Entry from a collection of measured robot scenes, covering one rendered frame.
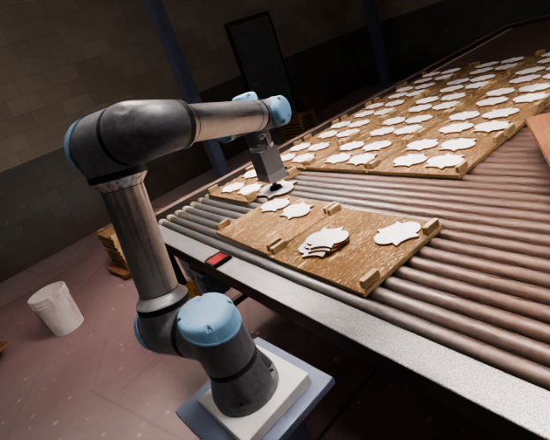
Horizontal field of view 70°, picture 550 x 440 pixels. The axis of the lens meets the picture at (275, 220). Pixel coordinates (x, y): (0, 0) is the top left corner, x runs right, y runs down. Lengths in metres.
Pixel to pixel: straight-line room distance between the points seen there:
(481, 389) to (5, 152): 5.84
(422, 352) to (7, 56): 5.95
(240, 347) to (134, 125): 0.46
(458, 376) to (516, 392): 0.09
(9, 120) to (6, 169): 0.62
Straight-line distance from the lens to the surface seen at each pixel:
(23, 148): 6.12
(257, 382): 0.87
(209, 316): 0.79
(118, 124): 0.74
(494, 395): 0.80
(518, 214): 1.27
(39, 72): 6.28
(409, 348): 0.87
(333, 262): 1.15
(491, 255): 1.10
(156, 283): 0.86
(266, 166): 1.19
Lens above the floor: 1.53
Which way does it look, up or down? 23 degrees down
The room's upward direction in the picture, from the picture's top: 20 degrees counter-clockwise
